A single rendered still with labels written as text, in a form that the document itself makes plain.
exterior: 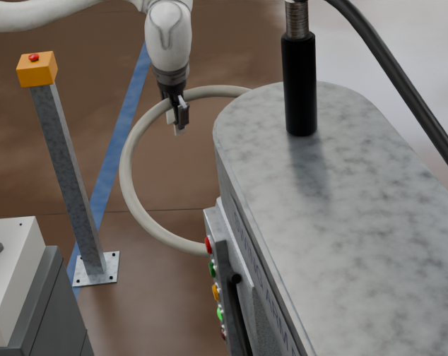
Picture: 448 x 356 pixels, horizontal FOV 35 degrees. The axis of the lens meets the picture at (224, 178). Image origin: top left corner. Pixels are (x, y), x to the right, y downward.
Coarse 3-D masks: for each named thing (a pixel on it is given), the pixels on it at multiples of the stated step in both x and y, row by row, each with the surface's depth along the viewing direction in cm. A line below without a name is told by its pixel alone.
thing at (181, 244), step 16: (192, 96) 181; (208, 96) 182; (224, 96) 183; (160, 112) 179; (144, 128) 176; (128, 144) 173; (128, 160) 170; (128, 176) 168; (128, 192) 166; (144, 224) 162; (160, 240) 160; (176, 240) 159; (208, 256) 159
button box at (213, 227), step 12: (204, 216) 106; (216, 216) 104; (216, 228) 102; (216, 240) 100; (216, 252) 101; (216, 264) 105; (228, 264) 103; (228, 300) 108; (228, 312) 109; (228, 324) 111; (228, 336) 113; (228, 348) 118; (240, 348) 115
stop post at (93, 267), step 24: (24, 72) 252; (48, 72) 253; (48, 96) 261; (48, 120) 267; (48, 144) 274; (72, 144) 283; (72, 168) 281; (72, 192) 289; (72, 216) 296; (96, 240) 308; (96, 264) 314
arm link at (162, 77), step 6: (186, 66) 166; (156, 72) 166; (162, 72) 165; (168, 72) 164; (174, 72) 165; (180, 72) 166; (186, 72) 168; (156, 78) 170; (162, 78) 167; (168, 78) 166; (174, 78) 167; (180, 78) 168; (168, 84) 168; (174, 84) 169
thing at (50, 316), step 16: (48, 256) 212; (48, 272) 207; (64, 272) 220; (32, 288) 202; (48, 288) 206; (64, 288) 219; (32, 304) 197; (48, 304) 205; (64, 304) 219; (32, 320) 193; (48, 320) 205; (64, 320) 218; (80, 320) 233; (16, 336) 188; (32, 336) 192; (48, 336) 204; (64, 336) 218; (80, 336) 232; (0, 352) 186; (16, 352) 186; (32, 352) 192; (48, 352) 204; (64, 352) 217; (80, 352) 232
